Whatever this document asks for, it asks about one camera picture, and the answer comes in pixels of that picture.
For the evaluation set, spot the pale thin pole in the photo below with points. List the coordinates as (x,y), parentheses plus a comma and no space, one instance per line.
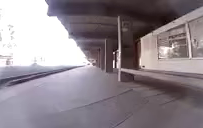
(119,50)

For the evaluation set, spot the dark kerb strip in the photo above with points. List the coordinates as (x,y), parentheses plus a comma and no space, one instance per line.
(29,76)

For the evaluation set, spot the grey paved pavement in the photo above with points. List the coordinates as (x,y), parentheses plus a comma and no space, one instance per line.
(75,100)

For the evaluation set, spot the raised concrete ledge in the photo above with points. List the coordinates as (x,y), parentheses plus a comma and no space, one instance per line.
(175,77)

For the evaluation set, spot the grey asphalt road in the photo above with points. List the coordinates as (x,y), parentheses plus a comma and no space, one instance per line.
(12,71)

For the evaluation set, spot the concrete building with overhang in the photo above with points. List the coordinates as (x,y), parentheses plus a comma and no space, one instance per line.
(162,36)

